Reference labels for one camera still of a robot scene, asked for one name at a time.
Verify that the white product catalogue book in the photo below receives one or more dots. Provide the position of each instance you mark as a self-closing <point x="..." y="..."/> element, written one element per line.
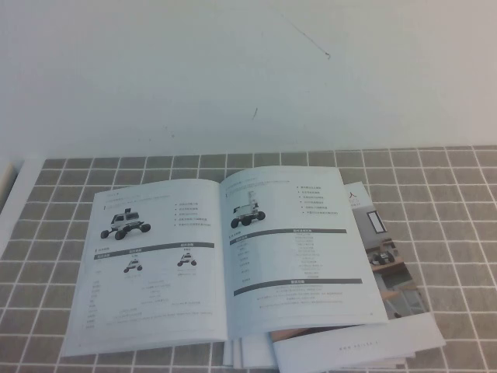
<point x="163" y="248"/>

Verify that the beige board edge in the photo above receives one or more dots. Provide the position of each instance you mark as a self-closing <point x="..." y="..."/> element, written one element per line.
<point x="7" y="182"/>

